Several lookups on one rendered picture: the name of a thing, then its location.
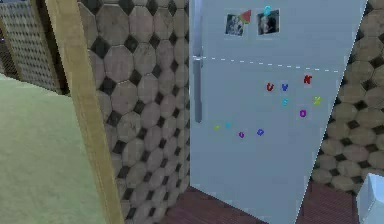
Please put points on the pale grey fridge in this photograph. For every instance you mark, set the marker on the pale grey fridge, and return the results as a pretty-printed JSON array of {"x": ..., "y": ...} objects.
[{"x": 253, "y": 160}]

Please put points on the photo with red magnet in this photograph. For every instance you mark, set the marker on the photo with red magnet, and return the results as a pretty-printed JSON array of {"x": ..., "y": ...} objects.
[{"x": 235, "y": 24}]

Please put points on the photo with cyan magnet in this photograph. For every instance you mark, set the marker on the photo with cyan magnet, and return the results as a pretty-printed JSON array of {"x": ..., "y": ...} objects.
[{"x": 268, "y": 22}]

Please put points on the pale blue bin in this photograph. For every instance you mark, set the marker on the pale blue bin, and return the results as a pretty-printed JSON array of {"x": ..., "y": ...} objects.
[{"x": 371, "y": 200}]

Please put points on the wooden door frame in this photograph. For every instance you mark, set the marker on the wooden door frame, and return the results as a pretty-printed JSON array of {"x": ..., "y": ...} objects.
[{"x": 83, "y": 100}]

